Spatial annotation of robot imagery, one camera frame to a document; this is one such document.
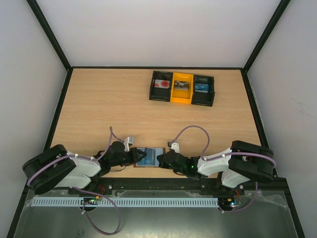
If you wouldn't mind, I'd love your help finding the black bin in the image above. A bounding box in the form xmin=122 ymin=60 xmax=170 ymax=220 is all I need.
xmin=149 ymin=70 xmax=173 ymax=102
xmin=191 ymin=74 xmax=215 ymax=107

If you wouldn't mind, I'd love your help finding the dark black card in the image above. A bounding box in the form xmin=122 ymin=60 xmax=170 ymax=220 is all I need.
xmin=174 ymin=80 xmax=190 ymax=91

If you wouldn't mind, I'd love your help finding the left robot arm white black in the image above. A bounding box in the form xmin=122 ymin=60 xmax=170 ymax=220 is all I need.
xmin=22 ymin=141 xmax=147 ymax=195

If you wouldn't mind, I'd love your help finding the brown leather card holder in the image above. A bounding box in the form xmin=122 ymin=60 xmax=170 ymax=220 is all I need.
xmin=133 ymin=147 xmax=166 ymax=168

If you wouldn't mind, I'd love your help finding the blue card magnetic stripe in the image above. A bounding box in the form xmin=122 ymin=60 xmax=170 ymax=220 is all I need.
xmin=136 ymin=148 xmax=159 ymax=166

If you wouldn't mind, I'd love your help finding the right controller board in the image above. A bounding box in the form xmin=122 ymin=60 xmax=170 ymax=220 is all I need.
xmin=218 ymin=197 xmax=242 ymax=211

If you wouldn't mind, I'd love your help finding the yellow middle bin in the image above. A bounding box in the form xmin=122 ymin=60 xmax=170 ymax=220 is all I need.
xmin=170 ymin=72 xmax=194 ymax=104

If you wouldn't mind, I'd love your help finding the left black bin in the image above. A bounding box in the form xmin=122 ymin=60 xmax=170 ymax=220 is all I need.
xmin=149 ymin=70 xmax=173 ymax=102

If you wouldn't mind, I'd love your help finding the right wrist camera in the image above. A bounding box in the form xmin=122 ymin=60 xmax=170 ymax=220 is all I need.
xmin=167 ymin=142 xmax=180 ymax=153

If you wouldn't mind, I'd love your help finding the left controller board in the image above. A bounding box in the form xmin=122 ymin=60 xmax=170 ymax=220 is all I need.
xmin=80 ymin=196 xmax=102 ymax=205

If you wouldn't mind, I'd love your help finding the blue card in bin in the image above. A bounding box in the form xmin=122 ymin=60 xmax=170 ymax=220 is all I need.
xmin=195 ymin=83 xmax=210 ymax=93

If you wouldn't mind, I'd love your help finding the black cage frame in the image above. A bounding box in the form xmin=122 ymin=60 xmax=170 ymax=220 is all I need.
xmin=7 ymin=0 xmax=290 ymax=238

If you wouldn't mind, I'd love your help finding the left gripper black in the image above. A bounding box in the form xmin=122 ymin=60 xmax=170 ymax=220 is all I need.
xmin=110 ymin=147 xmax=146 ymax=167

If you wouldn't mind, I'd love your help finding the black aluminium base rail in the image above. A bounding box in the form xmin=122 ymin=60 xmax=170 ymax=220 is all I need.
xmin=24 ymin=176 xmax=289 ymax=196

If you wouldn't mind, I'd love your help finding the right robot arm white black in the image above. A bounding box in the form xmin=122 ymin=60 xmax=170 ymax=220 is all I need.
xmin=157 ymin=140 xmax=276 ymax=194

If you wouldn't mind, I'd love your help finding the red white card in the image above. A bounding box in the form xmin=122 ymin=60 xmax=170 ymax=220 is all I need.
xmin=154 ymin=79 xmax=170 ymax=89

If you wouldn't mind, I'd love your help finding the controller board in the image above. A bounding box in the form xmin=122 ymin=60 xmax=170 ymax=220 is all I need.
xmin=218 ymin=197 xmax=242 ymax=211
xmin=80 ymin=196 xmax=102 ymax=205

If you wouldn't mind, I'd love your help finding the light blue slotted cable duct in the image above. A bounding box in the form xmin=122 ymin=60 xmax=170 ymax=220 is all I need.
xmin=31 ymin=197 xmax=218 ymax=208

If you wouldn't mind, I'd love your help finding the right black bin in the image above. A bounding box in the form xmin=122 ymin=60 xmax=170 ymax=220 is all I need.
xmin=191 ymin=74 xmax=215 ymax=107

